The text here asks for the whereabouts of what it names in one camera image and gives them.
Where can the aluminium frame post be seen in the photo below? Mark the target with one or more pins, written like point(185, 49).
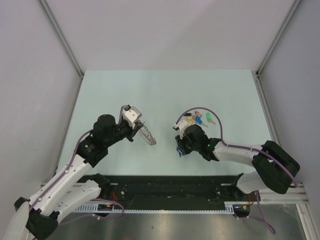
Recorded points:
point(296, 4)
point(57, 30)

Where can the green tag key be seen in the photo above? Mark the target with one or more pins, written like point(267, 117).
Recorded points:
point(209, 118)

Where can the blue tag key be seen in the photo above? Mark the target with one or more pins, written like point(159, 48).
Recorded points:
point(200, 122)
point(180, 152)

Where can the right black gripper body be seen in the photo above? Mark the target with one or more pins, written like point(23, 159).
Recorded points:
point(184, 144)

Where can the yellow tag key upper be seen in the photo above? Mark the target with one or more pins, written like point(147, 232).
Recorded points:
point(190, 119)

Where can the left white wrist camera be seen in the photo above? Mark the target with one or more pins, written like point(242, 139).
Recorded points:
point(131, 114)

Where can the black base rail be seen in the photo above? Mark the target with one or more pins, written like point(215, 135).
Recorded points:
point(174, 193)

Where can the round metal keyring disc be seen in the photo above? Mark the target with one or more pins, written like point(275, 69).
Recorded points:
point(146, 134)

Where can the right aluminium frame post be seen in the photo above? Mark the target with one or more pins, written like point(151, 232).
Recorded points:
point(296, 4)

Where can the left aluminium frame post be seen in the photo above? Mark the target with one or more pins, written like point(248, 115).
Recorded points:
point(57, 30)

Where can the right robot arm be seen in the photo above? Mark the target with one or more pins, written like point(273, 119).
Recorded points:
point(274, 168)

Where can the red tag key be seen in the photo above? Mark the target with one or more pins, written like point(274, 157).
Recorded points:
point(197, 113)

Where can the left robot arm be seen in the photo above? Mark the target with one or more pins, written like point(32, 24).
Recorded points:
point(53, 202)

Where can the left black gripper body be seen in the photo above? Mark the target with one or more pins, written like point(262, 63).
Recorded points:
point(127, 131)

